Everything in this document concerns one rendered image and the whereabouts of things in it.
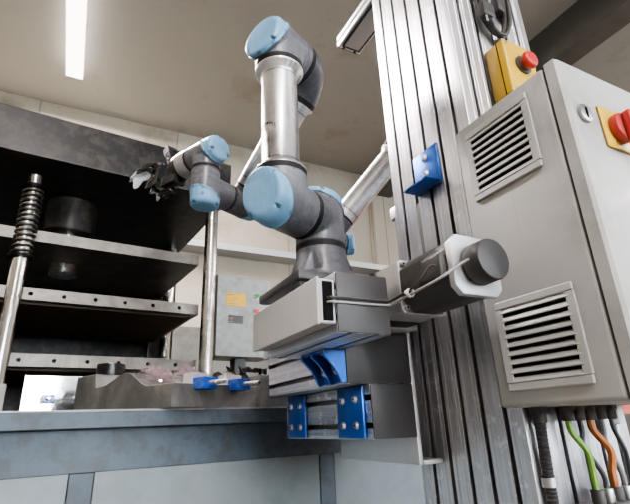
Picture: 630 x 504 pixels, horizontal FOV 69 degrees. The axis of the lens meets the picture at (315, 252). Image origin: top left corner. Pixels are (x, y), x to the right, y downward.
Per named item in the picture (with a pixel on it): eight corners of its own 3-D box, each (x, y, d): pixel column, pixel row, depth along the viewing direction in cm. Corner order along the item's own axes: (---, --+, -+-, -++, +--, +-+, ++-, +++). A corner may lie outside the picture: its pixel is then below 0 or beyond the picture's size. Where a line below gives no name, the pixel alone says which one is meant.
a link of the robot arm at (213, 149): (208, 155, 115) (209, 126, 118) (180, 170, 121) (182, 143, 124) (231, 167, 121) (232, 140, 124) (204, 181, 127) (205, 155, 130)
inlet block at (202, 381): (233, 392, 108) (233, 369, 110) (216, 392, 105) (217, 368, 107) (199, 396, 116) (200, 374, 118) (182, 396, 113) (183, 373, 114)
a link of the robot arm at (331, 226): (356, 248, 109) (352, 196, 114) (322, 231, 99) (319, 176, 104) (315, 259, 116) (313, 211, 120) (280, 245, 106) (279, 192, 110)
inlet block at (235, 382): (266, 393, 116) (266, 371, 118) (251, 393, 113) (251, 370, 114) (232, 397, 124) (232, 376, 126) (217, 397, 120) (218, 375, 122)
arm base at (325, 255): (368, 282, 101) (365, 240, 105) (306, 275, 95) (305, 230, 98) (335, 299, 114) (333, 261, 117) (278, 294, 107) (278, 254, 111)
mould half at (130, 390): (255, 407, 124) (255, 365, 127) (170, 407, 105) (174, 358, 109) (152, 415, 153) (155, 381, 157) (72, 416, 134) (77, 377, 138)
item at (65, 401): (99, 423, 175) (105, 376, 182) (16, 426, 162) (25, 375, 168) (81, 426, 215) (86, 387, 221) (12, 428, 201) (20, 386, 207)
